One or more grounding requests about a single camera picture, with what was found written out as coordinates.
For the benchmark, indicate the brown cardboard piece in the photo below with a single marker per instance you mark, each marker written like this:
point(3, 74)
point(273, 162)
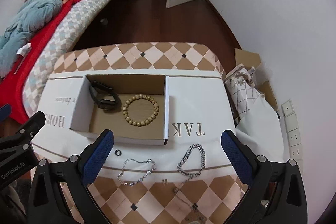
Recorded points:
point(260, 73)

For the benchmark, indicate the checkered mattress cover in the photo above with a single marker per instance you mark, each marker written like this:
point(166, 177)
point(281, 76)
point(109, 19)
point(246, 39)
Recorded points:
point(63, 39)

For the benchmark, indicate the teal blue duvet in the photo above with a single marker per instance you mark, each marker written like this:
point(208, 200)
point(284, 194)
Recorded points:
point(31, 17)

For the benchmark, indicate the cardboard box white outside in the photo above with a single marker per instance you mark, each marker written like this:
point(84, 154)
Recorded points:
point(142, 117)

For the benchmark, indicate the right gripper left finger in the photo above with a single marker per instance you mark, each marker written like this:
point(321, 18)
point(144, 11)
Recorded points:
point(47, 203)

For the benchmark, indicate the white power strip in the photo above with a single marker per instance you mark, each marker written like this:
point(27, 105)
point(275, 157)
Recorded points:
point(293, 133)

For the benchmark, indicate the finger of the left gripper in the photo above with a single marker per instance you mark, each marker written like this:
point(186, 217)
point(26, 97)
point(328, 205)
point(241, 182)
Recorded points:
point(5, 112)

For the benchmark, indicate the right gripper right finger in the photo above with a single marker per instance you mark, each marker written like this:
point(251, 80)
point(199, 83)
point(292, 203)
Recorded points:
point(275, 191)

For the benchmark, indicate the red bed sheet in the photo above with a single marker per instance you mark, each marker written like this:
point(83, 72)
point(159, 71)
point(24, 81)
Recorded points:
point(12, 85)

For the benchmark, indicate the black smart band watch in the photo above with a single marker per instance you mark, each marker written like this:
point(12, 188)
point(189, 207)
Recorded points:
point(103, 96)

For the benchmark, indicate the white checked fabric bag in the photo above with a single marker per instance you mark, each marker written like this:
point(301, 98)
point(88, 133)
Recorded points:
point(258, 123)

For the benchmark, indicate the white charger on bed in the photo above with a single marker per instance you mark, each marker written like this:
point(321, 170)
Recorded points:
point(23, 51)

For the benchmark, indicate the black phone on bed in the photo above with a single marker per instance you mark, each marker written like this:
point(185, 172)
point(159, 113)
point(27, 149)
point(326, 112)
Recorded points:
point(22, 60)

